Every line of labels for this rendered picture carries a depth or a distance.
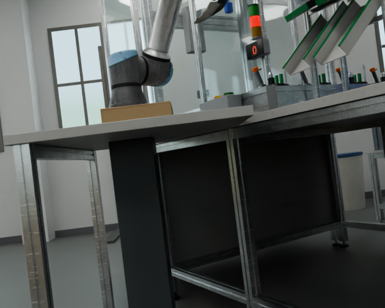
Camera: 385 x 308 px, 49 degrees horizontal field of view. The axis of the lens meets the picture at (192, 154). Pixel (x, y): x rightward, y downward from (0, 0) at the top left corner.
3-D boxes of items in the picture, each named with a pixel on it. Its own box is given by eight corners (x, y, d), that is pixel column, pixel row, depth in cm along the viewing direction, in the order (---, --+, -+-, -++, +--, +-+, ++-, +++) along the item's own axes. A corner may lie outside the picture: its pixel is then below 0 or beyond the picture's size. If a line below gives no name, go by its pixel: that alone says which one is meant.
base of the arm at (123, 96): (109, 109, 153) (106, 82, 154) (109, 115, 168) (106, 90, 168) (150, 106, 156) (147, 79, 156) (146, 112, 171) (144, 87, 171)
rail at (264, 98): (269, 113, 152) (265, 83, 152) (162, 139, 229) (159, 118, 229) (280, 112, 155) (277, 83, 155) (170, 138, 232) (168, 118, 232)
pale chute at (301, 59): (311, 67, 142) (302, 58, 141) (290, 76, 154) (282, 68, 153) (351, 9, 149) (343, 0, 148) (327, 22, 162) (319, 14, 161)
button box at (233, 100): (228, 109, 162) (226, 93, 162) (200, 118, 180) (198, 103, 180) (242, 109, 165) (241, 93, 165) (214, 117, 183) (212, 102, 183)
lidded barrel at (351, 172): (353, 203, 487) (346, 152, 488) (379, 206, 439) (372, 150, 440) (315, 209, 477) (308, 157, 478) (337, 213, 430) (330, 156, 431)
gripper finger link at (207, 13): (198, 28, 132) (216, 3, 130) (202, 30, 126) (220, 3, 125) (190, 22, 131) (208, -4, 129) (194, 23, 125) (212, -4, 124)
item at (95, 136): (3, 145, 117) (2, 135, 117) (84, 152, 207) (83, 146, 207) (253, 115, 118) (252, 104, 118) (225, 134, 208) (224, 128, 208)
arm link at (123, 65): (104, 88, 163) (100, 53, 163) (132, 89, 172) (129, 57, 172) (121, 81, 154) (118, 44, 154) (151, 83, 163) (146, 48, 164)
